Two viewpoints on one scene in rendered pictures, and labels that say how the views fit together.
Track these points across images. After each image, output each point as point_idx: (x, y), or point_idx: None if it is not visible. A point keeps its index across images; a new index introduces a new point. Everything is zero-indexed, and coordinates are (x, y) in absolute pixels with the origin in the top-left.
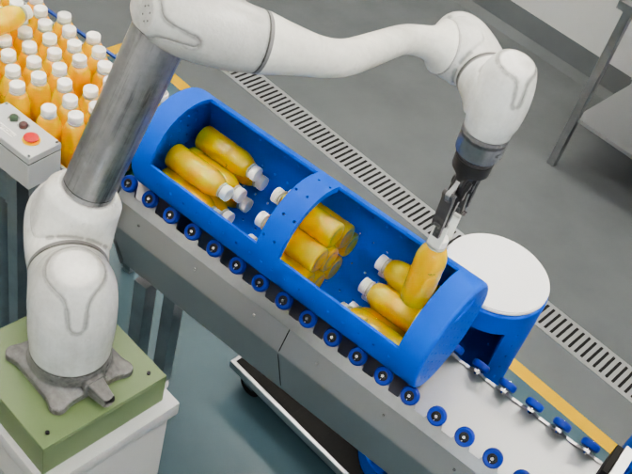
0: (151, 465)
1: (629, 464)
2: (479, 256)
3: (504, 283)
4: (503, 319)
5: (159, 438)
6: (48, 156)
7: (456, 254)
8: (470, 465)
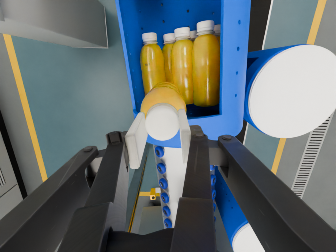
0: (35, 29)
1: (231, 194)
2: (302, 74)
3: (286, 107)
4: (253, 124)
5: (17, 23)
6: None
7: (290, 59)
8: (157, 156)
